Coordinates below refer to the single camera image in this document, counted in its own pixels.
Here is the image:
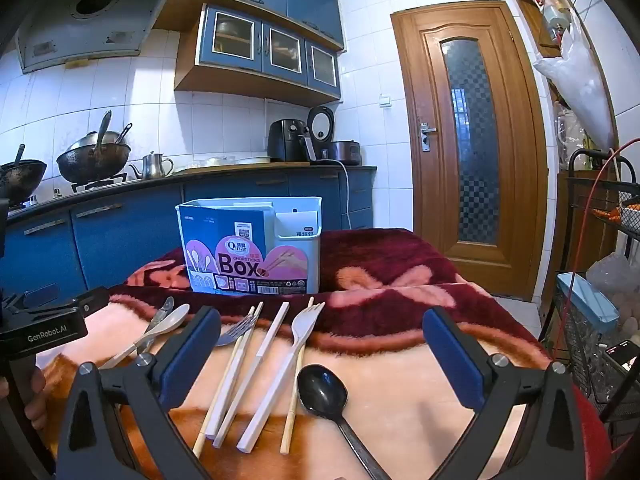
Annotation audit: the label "small black wok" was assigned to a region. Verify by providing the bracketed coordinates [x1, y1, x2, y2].
[0, 144, 48, 201]

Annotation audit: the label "black spoon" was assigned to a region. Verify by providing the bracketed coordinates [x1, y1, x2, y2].
[297, 364, 391, 480]

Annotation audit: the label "glass door wall cabinet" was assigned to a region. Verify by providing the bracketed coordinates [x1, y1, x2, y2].
[174, 2, 343, 107]

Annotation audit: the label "maroon and pink blanket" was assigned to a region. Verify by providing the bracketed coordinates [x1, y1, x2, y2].
[37, 228, 613, 480]

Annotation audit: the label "large black wok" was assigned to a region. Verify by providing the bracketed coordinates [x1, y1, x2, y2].
[56, 132, 133, 184]

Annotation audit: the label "metal fork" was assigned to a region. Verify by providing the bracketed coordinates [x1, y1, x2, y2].
[215, 312, 257, 347]

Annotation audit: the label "grey range hood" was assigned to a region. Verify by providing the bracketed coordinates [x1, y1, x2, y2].
[17, 0, 181, 73]

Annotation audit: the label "person's left hand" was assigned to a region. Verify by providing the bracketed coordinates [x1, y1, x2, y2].
[24, 366, 49, 432]

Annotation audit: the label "metal ladle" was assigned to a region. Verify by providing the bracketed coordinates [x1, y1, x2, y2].
[95, 110, 113, 153]

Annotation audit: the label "cream plastic fork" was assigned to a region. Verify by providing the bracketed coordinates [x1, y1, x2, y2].
[236, 301, 327, 455]

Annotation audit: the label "black wire rack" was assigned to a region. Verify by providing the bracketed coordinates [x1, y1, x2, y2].
[537, 147, 640, 461]

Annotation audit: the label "black air fryer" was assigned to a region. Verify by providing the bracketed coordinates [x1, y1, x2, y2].
[267, 119, 311, 163]

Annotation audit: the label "wooden door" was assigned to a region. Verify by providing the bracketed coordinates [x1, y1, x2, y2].
[390, 0, 551, 303]

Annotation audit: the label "light blue storage box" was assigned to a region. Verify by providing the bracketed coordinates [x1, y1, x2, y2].
[556, 271, 621, 323]

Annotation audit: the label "blue base cabinets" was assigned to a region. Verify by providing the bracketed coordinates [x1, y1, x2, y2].
[0, 167, 376, 321]

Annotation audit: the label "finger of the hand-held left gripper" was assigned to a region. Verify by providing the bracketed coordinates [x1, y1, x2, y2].
[0, 284, 61, 313]
[70, 287, 110, 317]

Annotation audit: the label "light blue utensil box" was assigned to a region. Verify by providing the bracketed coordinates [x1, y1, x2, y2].
[175, 196, 322, 296]

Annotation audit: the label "wooden chopstick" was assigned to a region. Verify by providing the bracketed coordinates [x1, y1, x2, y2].
[192, 301, 265, 459]
[280, 296, 316, 457]

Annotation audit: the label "black kitchen countertop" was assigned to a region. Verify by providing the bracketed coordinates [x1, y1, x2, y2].
[0, 164, 378, 221]

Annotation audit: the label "cream plastic spoon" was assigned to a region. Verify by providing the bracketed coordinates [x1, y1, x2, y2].
[97, 303, 191, 371]

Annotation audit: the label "metal table knife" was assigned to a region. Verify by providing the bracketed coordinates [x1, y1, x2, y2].
[134, 296, 175, 356]

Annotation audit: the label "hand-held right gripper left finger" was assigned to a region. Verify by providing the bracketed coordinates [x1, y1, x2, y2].
[56, 305, 223, 480]

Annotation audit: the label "white plastic bag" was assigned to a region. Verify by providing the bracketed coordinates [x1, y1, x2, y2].
[532, 20, 616, 151]

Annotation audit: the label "gas stove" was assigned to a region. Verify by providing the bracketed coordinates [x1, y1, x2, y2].
[50, 172, 128, 196]

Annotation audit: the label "red cable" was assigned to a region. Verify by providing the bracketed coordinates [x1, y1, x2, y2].
[552, 142, 640, 361]

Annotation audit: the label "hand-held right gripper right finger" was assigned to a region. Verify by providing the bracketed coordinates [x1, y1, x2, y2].
[422, 306, 613, 480]

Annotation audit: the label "black rice cooker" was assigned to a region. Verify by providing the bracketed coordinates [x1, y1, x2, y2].
[306, 105, 362, 167]

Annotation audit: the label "steel kettle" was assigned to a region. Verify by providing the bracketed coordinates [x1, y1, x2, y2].
[129, 151, 175, 181]

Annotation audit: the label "white power cord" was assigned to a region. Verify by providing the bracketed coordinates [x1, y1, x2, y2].
[335, 160, 353, 231]

